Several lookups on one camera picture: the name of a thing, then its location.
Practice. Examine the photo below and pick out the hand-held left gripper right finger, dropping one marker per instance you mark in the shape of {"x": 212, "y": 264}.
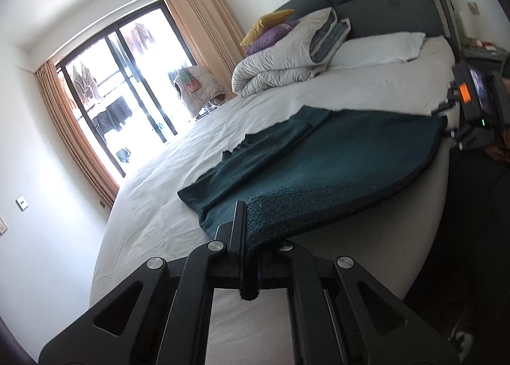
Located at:
{"x": 303, "y": 265}

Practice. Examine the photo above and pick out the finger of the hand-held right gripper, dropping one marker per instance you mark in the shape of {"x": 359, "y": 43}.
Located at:
{"x": 448, "y": 101}
{"x": 462, "y": 138}

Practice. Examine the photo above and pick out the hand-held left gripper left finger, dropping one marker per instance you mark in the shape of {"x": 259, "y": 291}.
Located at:
{"x": 239, "y": 229}

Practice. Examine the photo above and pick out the dark green sweater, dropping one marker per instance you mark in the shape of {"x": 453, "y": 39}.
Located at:
{"x": 318, "y": 165}

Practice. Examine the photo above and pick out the grey nightstand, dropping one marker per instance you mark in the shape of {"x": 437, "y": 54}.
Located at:
{"x": 478, "y": 57}

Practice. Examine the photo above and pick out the bed with white sheet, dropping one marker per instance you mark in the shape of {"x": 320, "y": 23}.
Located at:
{"x": 167, "y": 189}

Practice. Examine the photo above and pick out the white pillow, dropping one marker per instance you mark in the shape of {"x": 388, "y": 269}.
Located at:
{"x": 378, "y": 48}

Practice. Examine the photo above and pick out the small dark hanging garment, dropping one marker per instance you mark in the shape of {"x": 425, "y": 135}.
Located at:
{"x": 123, "y": 154}

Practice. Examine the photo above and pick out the white padded vest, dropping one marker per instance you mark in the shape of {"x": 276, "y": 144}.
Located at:
{"x": 199, "y": 90}

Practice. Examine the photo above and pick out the folded grey duvet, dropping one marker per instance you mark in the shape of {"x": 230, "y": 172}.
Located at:
{"x": 275, "y": 66}

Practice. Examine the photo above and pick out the dark hanging trousers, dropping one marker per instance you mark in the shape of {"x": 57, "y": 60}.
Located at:
{"x": 113, "y": 114}

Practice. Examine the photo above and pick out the white slipper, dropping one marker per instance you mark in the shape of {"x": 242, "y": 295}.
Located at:
{"x": 462, "y": 343}

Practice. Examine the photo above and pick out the black framed glass door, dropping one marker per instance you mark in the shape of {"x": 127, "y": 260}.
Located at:
{"x": 135, "y": 78}

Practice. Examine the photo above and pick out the purple pillow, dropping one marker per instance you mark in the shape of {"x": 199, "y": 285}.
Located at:
{"x": 271, "y": 37}

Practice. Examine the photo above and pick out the beige curtain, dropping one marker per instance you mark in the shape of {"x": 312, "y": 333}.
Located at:
{"x": 199, "y": 22}
{"x": 71, "y": 130}

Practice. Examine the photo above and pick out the yellow pillow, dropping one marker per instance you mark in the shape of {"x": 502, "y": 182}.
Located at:
{"x": 265, "y": 24}

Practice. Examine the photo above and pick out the patterned hanging shirt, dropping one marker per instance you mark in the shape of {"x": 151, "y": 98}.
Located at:
{"x": 85, "y": 82}

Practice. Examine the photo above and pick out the faded hanging garment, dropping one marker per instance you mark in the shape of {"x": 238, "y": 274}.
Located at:
{"x": 139, "y": 36}

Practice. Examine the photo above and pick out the bedside wall socket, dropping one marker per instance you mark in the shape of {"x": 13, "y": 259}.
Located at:
{"x": 473, "y": 8}

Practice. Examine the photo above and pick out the beige wall socket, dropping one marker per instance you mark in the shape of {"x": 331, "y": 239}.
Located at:
{"x": 2, "y": 225}

